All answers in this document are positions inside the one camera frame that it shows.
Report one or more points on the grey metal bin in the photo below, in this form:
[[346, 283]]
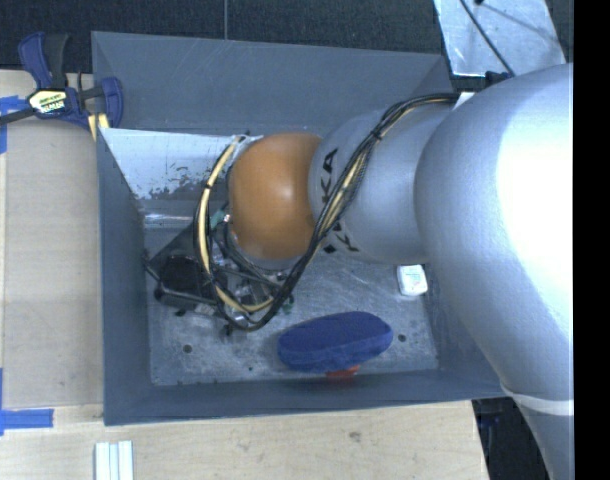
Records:
[[265, 83]]

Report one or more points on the small white box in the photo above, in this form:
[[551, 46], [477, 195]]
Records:
[[413, 280]]

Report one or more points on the blue oval case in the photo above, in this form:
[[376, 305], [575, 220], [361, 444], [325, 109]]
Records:
[[335, 340]]

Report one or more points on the black cylinder on white bracket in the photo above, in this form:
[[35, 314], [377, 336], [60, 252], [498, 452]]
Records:
[[181, 274]]

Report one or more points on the pale wood board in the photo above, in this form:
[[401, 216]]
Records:
[[50, 268]]

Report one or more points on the small orange-red object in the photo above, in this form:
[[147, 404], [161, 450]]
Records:
[[343, 372]]

